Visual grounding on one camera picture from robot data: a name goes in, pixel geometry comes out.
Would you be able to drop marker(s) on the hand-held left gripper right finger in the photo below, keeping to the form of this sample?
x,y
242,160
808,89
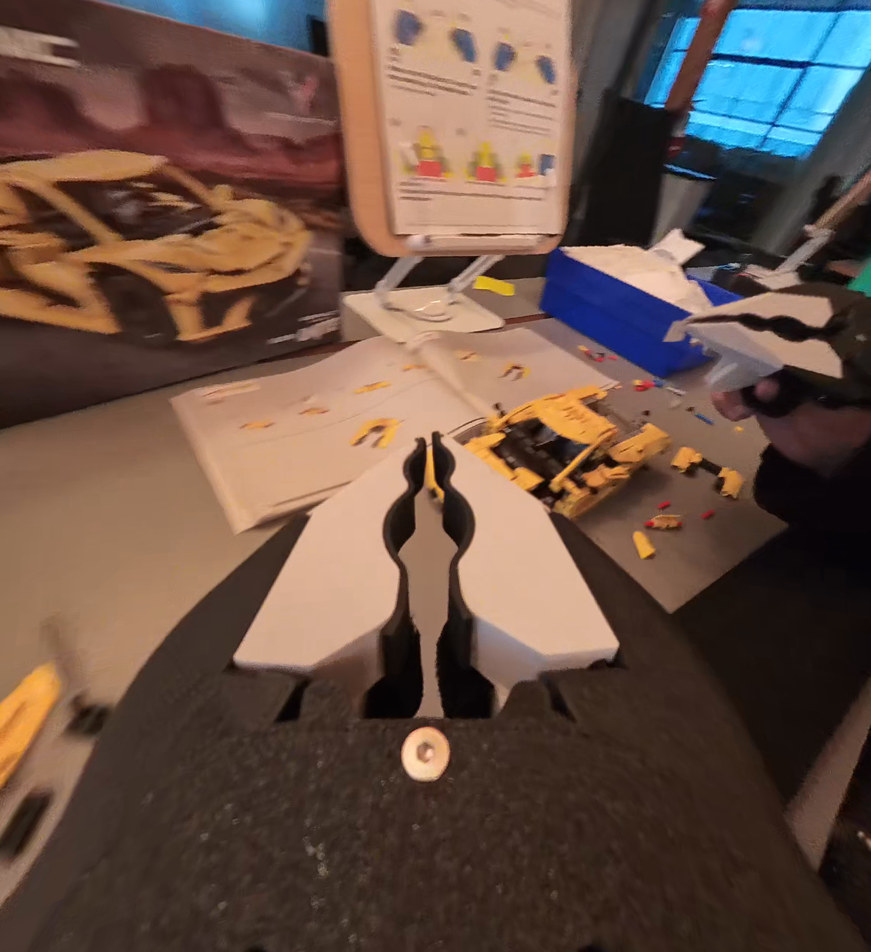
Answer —
x,y
532,595

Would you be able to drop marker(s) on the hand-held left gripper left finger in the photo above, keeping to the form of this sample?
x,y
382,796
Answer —
x,y
316,595

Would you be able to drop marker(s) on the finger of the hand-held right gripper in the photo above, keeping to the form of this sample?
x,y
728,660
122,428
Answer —
x,y
763,309
785,348

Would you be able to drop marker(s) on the yellow brick piece grey axle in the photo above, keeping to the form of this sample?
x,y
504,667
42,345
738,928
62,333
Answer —
x,y
731,482

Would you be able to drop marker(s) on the yellow brick beam piece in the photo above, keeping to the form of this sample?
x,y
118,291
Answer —
x,y
662,522

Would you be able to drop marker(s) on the yellow brick piece black connector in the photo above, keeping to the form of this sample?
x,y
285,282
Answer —
x,y
685,459

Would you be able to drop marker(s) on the person's right forearm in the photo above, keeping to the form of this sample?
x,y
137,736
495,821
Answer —
x,y
852,506

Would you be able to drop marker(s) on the grey desk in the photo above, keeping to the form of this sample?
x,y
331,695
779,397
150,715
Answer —
x,y
71,558

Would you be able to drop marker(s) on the person's right hand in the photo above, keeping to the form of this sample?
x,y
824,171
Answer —
x,y
822,439

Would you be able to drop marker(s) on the small yellow brick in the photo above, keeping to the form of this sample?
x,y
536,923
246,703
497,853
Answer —
x,y
644,545
4,736

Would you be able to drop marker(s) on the scattered red blue pins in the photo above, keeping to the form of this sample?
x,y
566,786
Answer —
x,y
659,387

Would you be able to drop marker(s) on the crumpled white paper bags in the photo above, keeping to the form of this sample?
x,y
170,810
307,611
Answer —
x,y
629,268

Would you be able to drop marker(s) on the open instruction booklet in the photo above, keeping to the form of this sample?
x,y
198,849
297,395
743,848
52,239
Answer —
x,y
279,454

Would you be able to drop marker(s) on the blue plastic bin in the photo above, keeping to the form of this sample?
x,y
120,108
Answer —
x,y
614,327

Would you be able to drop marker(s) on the yellow brick car model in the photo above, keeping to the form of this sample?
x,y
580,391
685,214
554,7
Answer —
x,y
554,446

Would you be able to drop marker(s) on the cluster of red black pins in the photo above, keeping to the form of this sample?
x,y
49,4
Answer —
x,y
595,354

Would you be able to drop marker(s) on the bright industrial window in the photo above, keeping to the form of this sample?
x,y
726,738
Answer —
x,y
770,82

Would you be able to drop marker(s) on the small black pin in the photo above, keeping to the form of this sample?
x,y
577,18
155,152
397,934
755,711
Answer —
x,y
89,720

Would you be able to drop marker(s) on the yellow paper note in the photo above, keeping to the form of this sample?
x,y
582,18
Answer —
x,y
495,285

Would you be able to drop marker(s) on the printed instruction sheet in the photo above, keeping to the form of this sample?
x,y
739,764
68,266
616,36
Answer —
x,y
473,111

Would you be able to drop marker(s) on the cluster of black connectors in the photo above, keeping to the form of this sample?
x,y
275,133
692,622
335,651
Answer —
x,y
22,825

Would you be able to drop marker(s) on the black brick set box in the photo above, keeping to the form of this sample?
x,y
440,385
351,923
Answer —
x,y
145,223

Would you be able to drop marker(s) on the wooden document stand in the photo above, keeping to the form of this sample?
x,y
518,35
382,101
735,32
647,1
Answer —
x,y
357,149

